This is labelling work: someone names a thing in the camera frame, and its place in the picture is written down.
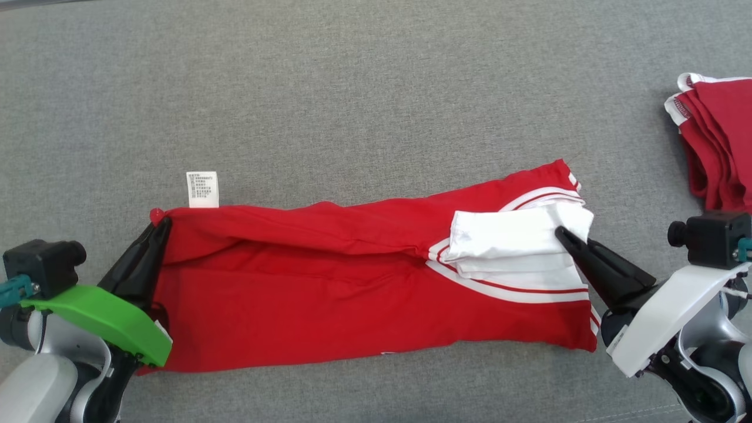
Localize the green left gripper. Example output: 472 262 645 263
21 216 173 367

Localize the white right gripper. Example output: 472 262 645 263
555 227 752 378

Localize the red and white t-shirt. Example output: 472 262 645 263
136 159 602 375

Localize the red garments stack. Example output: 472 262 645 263
664 72 752 214

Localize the teal left camera connector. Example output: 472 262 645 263
0 274 37 310

